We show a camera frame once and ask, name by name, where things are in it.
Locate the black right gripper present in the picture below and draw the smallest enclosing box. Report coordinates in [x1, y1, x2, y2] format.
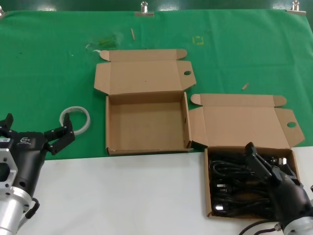
[245, 141, 313, 225]

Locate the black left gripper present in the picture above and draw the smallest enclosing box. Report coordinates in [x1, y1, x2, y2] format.
[0, 113, 76, 198]

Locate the open brown cardboard box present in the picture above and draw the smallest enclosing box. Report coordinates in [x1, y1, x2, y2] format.
[93, 48, 197, 156]
[189, 93, 306, 219]

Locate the clear tape roll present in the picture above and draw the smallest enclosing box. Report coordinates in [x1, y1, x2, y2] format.
[60, 105, 91, 135]

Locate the green table cloth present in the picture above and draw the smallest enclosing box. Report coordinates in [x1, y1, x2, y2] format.
[0, 9, 313, 162]

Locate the metal binder clip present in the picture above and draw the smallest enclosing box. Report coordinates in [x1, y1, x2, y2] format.
[286, 0, 307, 15]
[134, 1, 155, 17]

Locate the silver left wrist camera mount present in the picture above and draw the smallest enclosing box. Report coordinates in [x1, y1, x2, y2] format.
[0, 141, 19, 197]

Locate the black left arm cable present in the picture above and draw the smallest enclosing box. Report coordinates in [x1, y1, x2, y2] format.
[24, 197, 40, 220]

